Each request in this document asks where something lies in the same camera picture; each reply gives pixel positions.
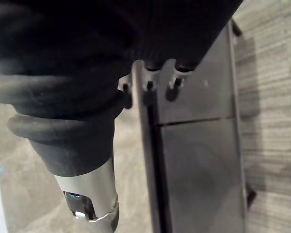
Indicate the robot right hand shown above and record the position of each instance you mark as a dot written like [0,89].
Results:
[75,60]

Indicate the grey stone vanity cabinet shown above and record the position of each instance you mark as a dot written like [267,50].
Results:
[196,157]

